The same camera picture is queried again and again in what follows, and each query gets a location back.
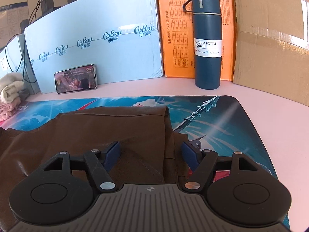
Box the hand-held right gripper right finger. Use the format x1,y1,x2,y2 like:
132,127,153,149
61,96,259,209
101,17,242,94
181,141,262,193

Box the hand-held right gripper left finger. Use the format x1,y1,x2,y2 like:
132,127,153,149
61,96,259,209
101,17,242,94
36,141,121,194

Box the brown garment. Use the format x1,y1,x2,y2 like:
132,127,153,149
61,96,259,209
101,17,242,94
0,106,191,232

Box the printed desk mat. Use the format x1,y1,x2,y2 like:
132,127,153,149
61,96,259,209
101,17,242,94
0,95,290,230

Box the smartphone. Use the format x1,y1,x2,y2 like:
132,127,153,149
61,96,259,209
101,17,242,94
54,64,98,94

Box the pink knitted sweater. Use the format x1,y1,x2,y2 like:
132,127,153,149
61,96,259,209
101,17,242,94
0,99,21,122

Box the cream knitted sweater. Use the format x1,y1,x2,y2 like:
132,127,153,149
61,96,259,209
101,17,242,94
0,82,23,104

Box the white folded cloth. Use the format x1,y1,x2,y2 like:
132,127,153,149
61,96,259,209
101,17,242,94
0,74,24,91

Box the orange cardboard box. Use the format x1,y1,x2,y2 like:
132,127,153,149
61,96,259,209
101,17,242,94
156,0,238,81

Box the dark blue vacuum bottle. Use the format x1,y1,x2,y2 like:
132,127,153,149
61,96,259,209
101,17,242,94
183,0,223,90

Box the small light blue cardboard box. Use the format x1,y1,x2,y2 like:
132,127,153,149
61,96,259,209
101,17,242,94
0,34,40,95

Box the large light blue cardboard box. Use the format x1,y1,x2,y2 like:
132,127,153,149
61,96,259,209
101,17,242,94
24,0,165,95

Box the brown cardboard box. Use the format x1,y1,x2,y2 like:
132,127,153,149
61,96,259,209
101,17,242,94
232,0,309,107

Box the large black power adapter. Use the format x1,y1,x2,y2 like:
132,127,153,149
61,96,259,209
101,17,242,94
43,0,55,14

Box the wall notice board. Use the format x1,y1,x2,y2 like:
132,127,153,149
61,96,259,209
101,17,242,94
0,2,28,49

